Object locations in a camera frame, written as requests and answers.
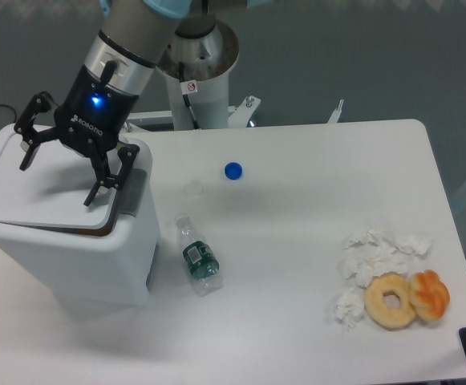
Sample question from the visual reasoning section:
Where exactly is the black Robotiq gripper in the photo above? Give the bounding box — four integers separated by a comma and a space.
13, 32, 156, 208

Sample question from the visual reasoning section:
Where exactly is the white trash can lid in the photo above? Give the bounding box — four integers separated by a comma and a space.
0, 125, 120, 236

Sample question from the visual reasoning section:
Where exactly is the white trash can body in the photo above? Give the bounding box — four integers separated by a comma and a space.
0, 143, 160, 305

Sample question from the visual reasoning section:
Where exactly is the blue bottle cap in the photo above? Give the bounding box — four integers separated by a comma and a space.
224, 162, 243, 180

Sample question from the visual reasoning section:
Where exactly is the clear plastic bottle green label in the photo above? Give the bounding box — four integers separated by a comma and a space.
175, 214, 223, 296

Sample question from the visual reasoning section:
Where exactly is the large crumpled white tissue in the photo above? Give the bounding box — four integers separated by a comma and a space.
341, 226, 433, 288

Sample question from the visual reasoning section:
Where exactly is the small crumpled white tissue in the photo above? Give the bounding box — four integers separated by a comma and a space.
334, 287, 365, 330

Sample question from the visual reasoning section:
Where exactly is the orange glazed twisted bun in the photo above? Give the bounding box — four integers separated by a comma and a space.
408, 269, 450, 322

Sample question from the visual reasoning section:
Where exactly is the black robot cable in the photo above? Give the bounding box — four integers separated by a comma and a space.
177, 60, 201, 131

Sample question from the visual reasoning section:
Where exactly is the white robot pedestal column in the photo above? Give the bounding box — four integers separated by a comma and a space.
157, 16, 239, 131

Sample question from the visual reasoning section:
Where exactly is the plain ring donut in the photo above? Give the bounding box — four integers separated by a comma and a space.
363, 274, 416, 330

